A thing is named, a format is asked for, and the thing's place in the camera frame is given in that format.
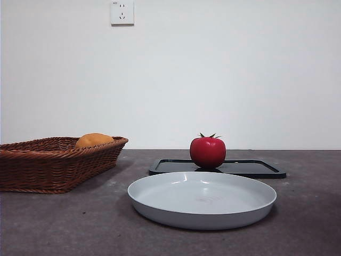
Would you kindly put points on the red tomato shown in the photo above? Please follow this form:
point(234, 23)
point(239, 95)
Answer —
point(207, 152)

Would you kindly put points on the grey round plate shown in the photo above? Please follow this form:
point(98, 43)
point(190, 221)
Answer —
point(202, 202)

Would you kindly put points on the black rectangular tray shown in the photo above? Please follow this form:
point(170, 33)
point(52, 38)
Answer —
point(253, 168)

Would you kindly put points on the brown wicker basket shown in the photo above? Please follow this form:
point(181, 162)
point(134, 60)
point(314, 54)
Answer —
point(53, 170)

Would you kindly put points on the white wall socket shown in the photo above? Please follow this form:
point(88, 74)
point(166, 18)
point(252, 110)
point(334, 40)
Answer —
point(122, 13)

